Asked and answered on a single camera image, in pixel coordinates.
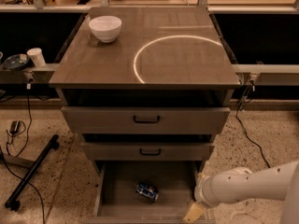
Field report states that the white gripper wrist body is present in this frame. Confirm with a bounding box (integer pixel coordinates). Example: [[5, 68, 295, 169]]
[[194, 176, 219, 208]]

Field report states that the blue pepsi can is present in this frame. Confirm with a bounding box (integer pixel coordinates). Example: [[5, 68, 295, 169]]
[[135, 182, 159, 203]]

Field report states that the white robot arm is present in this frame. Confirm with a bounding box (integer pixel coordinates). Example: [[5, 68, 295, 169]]
[[183, 161, 299, 224]]

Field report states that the open grey bottom drawer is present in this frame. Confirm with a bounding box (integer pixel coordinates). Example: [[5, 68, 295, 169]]
[[86, 161, 198, 224]]

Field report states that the grey drawer cabinet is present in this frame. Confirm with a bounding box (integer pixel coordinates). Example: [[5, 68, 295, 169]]
[[49, 6, 241, 224]]

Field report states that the grey middle drawer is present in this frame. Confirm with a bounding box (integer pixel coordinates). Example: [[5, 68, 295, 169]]
[[81, 142, 214, 161]]

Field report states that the grey top drawer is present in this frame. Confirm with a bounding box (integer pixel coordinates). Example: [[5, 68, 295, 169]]
[[62, 106, 230, 134]]

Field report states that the white ceramic bowl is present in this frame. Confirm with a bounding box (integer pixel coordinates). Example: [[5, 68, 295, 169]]
[[89, 16, 122, 43]]

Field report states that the black stand leg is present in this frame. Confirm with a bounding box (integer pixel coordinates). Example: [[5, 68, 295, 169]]
[[5, 134, 59, 211]]

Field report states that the black power adapter left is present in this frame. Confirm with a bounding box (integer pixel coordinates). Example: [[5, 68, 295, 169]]
[[9, 120, 20, 134]]

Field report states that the white paper cup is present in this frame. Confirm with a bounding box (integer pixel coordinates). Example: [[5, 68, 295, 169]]
[[27, 48, 46, 67]]

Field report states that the dark blue plate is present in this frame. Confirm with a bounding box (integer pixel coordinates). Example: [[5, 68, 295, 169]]
[[3, 54, 30, 70]]

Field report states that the black cable right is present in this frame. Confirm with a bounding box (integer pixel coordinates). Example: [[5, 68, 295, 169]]
[[235, 81, 272, 169]]

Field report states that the black cable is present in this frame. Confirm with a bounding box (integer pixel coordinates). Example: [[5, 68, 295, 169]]
[[0, 84, 47, 224], [235, 81, 272, 169]]

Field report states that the black cable left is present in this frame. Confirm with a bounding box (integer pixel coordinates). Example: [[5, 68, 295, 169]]
[[0, 84, 47, 224]]

